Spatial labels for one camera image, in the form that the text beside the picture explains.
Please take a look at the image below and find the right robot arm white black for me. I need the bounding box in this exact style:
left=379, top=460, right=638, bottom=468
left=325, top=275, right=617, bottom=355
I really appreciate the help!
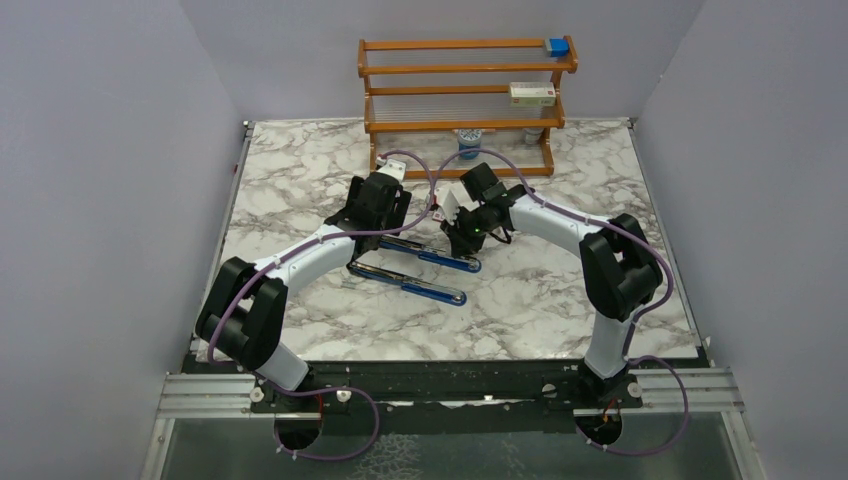
left=435, top=163, right=664, bottom=407

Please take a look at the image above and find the blue box on top shelf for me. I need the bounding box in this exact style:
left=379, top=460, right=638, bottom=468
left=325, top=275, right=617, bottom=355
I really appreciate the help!
left=544, top=38, right=571, bottom=58

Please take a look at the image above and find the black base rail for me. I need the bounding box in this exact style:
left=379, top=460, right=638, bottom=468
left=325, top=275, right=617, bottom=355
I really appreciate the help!
left=157, top=359, right=745, bottom=440

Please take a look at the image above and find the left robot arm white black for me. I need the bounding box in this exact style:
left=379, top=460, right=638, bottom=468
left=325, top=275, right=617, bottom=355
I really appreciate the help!
left=194, top=173, right=412, bottom=411

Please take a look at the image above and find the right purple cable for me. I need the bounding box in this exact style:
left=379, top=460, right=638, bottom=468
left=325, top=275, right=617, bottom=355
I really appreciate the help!
left=430, top=146, right=692, bottom=458

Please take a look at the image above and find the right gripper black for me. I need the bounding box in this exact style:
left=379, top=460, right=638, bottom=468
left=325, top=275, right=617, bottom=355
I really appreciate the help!
left=440, top=204, right=493, bottom=257

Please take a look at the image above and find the orange wooden shelf rack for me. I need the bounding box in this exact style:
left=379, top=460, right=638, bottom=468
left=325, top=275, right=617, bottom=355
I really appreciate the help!
left=357, top=35, right=579, bottom=178

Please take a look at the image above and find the blue stapler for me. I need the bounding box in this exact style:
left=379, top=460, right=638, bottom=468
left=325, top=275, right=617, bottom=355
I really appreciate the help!
left=346, top=235, right=482, bottom=307

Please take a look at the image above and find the white green carton box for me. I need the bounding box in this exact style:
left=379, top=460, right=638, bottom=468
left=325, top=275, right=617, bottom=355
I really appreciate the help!
left=508, top=82, right=557, bottom=107

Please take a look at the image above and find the blue white cup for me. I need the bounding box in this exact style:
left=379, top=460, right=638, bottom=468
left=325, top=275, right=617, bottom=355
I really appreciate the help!
left=457, top=129, right=483, bottom=160

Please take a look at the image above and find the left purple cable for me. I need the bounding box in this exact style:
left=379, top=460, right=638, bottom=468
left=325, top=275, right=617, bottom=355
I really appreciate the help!
left=206, top=149, right=435, bottom=464

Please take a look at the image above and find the purple cable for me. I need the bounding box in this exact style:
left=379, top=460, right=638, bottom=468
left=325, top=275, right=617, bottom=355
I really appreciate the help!
left=206, top=149, right=435, bottom=464
left=430, top=146, right=692, bottom=458

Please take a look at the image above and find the white small jar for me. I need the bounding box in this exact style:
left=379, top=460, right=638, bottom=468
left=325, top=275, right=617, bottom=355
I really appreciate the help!
left=523, top=128, right=545, bottom=145

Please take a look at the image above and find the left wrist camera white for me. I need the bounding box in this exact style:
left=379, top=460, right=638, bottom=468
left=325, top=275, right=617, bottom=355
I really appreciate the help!
left=376, top=159, right=407, bottom=182

